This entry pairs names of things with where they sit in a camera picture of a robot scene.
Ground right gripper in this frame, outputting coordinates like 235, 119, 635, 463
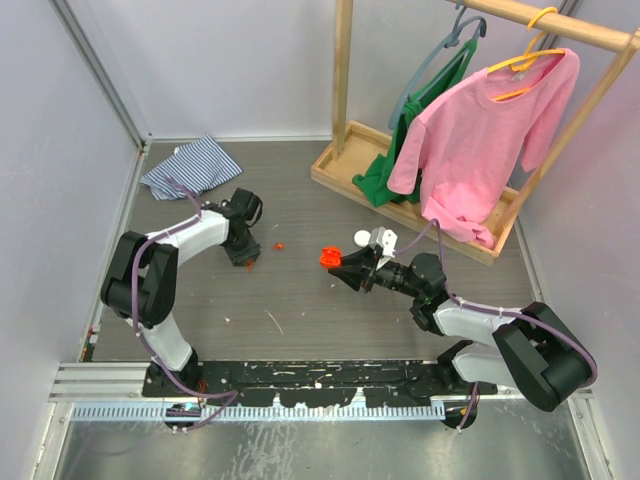
329, 243, 424, 299

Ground orange earbud charging case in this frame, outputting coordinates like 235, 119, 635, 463
319, 246, 342, 270

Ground white earbud charging case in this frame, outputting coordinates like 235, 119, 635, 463
353, 230, 371, 248

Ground wooden clothes rack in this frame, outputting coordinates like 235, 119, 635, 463
311, 1, 639, 265

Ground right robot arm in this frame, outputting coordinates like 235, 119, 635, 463
320, 246, 597, 412

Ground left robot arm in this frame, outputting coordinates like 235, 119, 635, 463
100, 188, 263, 396

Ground blue striped cloth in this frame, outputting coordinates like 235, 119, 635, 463
140, 135, 243, 200

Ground green garment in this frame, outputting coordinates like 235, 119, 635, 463
352, 39, 478, 208

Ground pink t-shirt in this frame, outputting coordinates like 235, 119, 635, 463
387, 49, 580, 248

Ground grey hanger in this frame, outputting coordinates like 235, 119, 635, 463
388, 4, 488, 130

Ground yellow hanger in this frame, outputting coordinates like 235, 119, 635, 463
487, 6, 563, 79

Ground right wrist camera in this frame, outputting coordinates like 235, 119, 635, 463
368, 227, 397, 270

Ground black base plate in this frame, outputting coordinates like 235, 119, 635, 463
141, 359, 498, 407

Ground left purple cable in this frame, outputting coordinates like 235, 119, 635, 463
130, 175, 240, 433

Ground white slotted cable duct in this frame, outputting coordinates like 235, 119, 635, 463
70, 401, 445, 422

